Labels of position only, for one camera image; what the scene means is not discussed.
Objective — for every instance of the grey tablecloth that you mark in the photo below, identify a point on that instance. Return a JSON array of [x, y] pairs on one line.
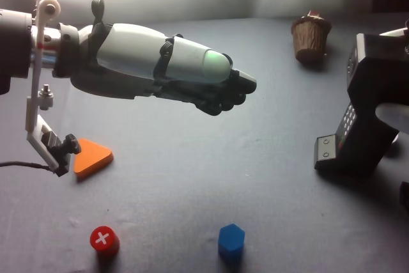
[[191, 190]]

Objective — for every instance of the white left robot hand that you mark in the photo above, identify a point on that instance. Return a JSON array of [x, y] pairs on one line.
[[134, 52]]

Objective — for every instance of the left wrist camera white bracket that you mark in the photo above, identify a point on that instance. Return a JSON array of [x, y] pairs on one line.
[[60, 151]]

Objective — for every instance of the orange triangle block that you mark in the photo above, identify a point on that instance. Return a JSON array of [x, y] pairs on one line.
[[94, 158]]

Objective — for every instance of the black walkie-talkie toy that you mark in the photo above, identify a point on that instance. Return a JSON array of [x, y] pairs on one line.
[[370, 94]]

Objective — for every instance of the red cylinder block white cross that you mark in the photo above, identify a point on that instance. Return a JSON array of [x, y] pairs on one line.
[[103, 241]]

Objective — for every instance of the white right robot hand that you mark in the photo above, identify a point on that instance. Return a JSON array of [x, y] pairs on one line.
[[397, 116]]

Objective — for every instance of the blue hexagon block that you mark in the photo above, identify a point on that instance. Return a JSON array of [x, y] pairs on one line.
[[231, 241]]

